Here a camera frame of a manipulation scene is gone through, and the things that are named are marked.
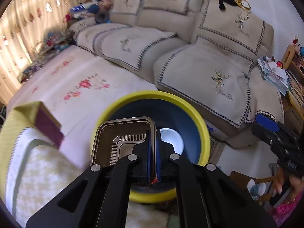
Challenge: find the white foam bowl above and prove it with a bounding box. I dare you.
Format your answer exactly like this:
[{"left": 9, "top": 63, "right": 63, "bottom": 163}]
[{"left": 160, "top": 128, "right": 184, "bottom": 155}]

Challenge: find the brown plastic tray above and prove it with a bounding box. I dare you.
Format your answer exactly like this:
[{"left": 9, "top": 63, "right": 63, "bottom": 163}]
[{"left": 91, "top": 116, "right": 156, "bottom": 184}]

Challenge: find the yellow rimmed dark trash bin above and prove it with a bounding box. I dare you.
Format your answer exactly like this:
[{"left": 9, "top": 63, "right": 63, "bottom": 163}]
[{"left": 91, "top": 91, "right": 210, "bottom": 203}]

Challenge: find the stack of papers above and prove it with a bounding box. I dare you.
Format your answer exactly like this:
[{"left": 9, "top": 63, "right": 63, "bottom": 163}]
[{"left": 257, "top": 56, "right": 289, "bottom": 96}]

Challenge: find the wooden side shelf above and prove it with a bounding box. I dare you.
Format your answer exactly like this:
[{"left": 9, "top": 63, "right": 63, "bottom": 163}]
[{"left": 281, "top": 44, "right": 303, "bottom": 121}]

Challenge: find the white floral floor rug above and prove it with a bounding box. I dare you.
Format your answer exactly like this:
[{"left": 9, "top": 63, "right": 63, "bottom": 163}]
[{"left": 7, "top": 46, "right": 156, "bottom": 169}]

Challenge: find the beige sectional sofa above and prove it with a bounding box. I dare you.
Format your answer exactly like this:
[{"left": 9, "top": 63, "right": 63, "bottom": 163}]
[{"left": 69, "top": 0, "right": 284, "bottom": 148}]

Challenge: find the yellow green patterned tablecloth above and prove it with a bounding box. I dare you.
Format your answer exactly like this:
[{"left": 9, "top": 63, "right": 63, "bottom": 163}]
[{"left": 0, "top": 100, "right": 172, "bottom": 228}]

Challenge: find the cream patterned curtain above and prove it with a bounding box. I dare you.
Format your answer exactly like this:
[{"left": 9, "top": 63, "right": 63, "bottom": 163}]
[{"left": 1, "top": 0, "right": 85, "bottom": 104}]

